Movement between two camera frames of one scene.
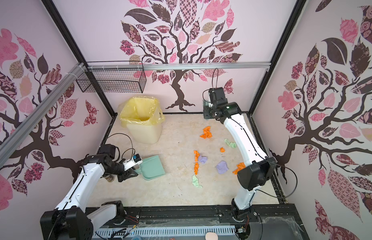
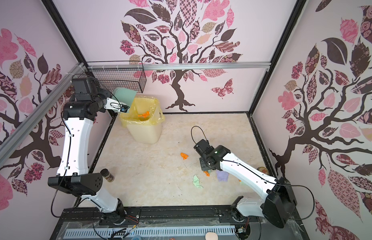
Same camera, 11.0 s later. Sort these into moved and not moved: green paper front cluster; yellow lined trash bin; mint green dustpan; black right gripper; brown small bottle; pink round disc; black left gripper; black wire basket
Moved: black left gripper; black right gripper; mint green dustpan
Not moved: pink round disc; green paper front cluster; brown small bottle; black wire basket; yellow lined trash bin
